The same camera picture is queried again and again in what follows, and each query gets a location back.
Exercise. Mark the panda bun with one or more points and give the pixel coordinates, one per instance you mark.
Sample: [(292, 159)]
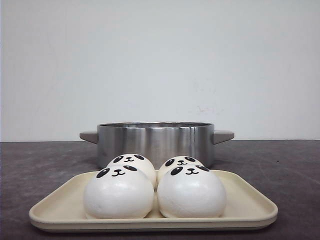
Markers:
[(118, 192), (138, 161), (176, 161), (191, 191)]

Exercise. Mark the cream rectangular plastic tray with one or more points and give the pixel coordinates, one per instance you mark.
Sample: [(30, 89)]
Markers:
[(63, 211)]

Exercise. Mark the stainless steel steamer pot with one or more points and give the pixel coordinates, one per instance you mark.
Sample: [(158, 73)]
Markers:
[(158, 141)]

